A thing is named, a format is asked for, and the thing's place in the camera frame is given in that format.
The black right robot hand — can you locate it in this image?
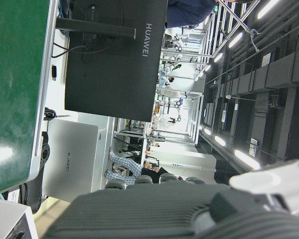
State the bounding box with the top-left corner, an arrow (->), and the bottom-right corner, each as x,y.
41,156 -> 299,239

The person in plaid shirt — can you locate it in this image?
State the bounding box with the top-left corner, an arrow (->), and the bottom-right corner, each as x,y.
104,146 -> 170,186

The ceiling strip light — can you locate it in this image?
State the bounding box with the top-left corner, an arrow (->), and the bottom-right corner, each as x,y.
213,135 -> 227,147
228,31 -> 244,49
257,0 -> 280,20
233,148 -> 262,172

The silver Huawei laptop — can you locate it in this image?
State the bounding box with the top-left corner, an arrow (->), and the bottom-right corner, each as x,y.
41,119 -> 101,203

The black flanged machine part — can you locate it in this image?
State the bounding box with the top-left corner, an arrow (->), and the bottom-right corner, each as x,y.
26,131 -> 51,215

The black Huawei monitor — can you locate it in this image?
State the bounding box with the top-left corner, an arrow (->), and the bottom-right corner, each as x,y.
55,0 -> 169,123

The white box at conveyor end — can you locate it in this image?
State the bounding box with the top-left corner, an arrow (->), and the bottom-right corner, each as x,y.
0,196 -> 39,239

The green conveyor belt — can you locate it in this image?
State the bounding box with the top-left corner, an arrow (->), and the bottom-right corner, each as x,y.
0,0 -> 60,198

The person in blue shirt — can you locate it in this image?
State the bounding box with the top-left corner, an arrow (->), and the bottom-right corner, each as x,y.
165,0 -> 221,29

